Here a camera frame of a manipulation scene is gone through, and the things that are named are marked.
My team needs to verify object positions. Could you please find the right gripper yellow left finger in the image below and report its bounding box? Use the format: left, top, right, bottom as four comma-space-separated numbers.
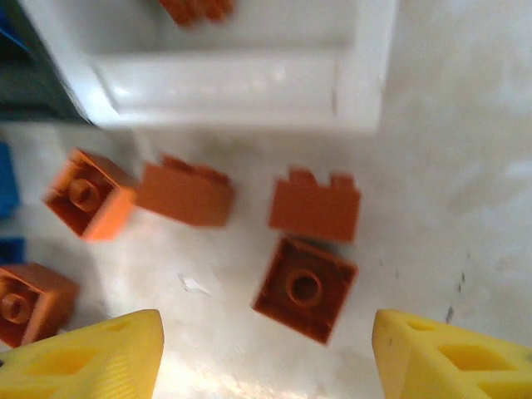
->
0, 308, 164, 399

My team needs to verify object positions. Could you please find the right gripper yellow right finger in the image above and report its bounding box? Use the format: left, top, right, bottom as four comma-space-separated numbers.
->
372, 308, 532, 399

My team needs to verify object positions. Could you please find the orange lego brick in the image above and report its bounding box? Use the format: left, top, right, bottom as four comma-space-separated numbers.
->
251, 235, 359, 346
41, 148, 138, 243
0, 262, 81, 349
157, 0, 234, 27
135, 153, 234, 229
268, 167, 362, 244

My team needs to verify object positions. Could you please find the blue lego brick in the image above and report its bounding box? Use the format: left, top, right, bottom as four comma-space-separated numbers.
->
0, 236, 27, 266
0, 141, 21, 220

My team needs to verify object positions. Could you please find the white plastic bin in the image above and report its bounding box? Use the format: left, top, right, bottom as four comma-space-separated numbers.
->
18, 0, 396, 134

